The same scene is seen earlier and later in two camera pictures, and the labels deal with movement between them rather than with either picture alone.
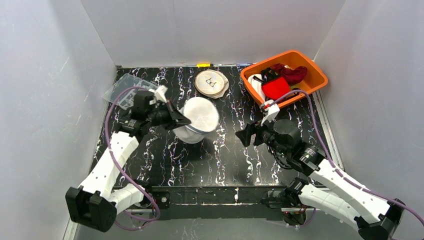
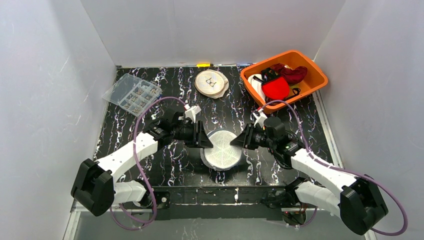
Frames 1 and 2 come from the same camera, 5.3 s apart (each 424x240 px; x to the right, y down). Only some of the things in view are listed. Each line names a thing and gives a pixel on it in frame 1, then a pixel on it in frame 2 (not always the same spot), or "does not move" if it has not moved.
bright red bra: (274, 88) does not move
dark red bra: (291, 76) does not move
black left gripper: (169, 114) → (195, 134)
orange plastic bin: (315, 79) does not move
